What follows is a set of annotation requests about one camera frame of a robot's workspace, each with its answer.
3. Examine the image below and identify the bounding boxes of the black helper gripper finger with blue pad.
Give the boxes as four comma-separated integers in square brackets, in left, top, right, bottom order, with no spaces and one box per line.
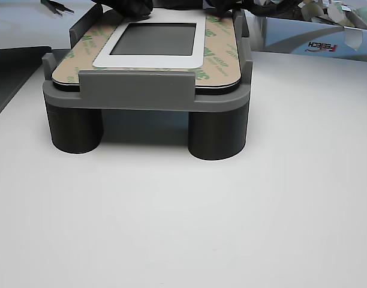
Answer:
[204,0,233,20]

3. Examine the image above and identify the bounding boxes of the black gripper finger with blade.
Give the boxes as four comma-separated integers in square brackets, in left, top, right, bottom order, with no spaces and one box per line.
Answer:
[95,0,127,14]

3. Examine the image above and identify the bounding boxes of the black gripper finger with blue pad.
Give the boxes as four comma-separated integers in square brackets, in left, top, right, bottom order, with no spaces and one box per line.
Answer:
[123,0,154,17]

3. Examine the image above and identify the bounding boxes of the tan protective film green print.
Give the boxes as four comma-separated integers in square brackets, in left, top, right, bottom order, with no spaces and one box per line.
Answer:
[52,8,242,88]

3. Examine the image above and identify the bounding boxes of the peeled film scrap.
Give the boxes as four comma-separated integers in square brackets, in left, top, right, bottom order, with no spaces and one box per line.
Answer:
[342,26,364,51]
[326,0,348,19]
[300,0,326,22]

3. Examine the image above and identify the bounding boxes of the black tweezers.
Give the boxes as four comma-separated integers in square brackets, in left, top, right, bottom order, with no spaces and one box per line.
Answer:
[40,0,76,18]

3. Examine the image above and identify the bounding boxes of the white panel with grey window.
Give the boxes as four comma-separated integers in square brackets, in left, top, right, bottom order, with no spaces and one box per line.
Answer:
[52,7,242,93]

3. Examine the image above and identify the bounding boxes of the white blue cardboard box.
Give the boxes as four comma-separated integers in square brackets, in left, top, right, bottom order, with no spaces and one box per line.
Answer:
[242,8,367,63]

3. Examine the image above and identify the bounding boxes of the grey fixture with dark legs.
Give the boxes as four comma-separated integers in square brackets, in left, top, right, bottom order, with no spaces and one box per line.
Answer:
[41,4,254,161]

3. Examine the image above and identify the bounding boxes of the green packet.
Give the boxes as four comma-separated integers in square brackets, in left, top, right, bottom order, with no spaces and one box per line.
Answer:
[354,6,367,31]

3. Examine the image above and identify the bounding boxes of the black braided cable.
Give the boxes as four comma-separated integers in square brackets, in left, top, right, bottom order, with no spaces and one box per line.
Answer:
[246,0,297,16]

